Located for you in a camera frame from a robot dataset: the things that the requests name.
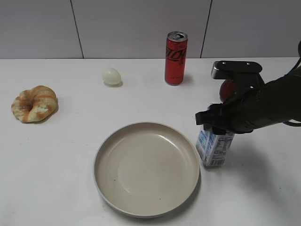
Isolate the red soda can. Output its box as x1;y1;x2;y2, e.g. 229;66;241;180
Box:
165;31;188;85

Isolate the white egg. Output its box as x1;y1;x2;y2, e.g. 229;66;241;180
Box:
102;67;122;85

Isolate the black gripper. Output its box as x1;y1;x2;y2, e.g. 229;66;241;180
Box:
195;73;264;135

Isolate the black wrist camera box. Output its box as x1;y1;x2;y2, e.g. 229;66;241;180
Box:
211;61;262;80

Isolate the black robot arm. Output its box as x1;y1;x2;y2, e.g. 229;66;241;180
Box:
195;68;301;134

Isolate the dark red wax apple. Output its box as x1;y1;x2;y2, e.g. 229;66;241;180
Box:
219;79;236;102

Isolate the beige round plate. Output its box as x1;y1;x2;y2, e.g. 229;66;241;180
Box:
93;122;201;218

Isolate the twisted bread ring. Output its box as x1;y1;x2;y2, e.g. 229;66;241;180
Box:
11;85;58;123

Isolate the blue white milk carton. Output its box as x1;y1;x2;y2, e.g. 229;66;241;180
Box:
196;126;235;168

